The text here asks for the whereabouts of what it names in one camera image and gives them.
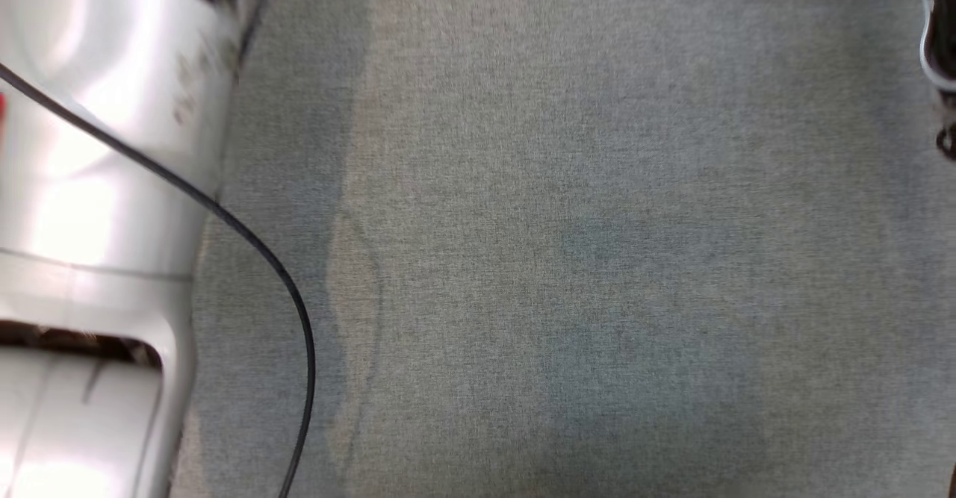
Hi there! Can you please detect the left arm black teal-plug cable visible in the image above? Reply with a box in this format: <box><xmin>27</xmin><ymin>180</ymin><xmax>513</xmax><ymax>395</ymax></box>
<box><xmin>0</xmin><ymin>61</ymin><xmax>317</xmax><ymax>498</ymax></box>

